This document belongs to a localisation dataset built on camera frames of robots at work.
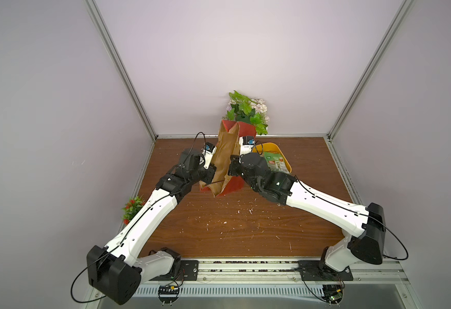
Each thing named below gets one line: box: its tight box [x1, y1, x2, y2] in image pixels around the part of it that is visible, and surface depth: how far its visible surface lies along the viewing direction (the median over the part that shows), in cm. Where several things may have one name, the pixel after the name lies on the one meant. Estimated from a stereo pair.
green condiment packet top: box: [263, 151, 290, 174], surface depth 100 cm
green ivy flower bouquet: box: [222, 90, 270, 135], surface depth 94 cm
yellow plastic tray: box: [252, 142, 292, 174], surface depth 102 cm
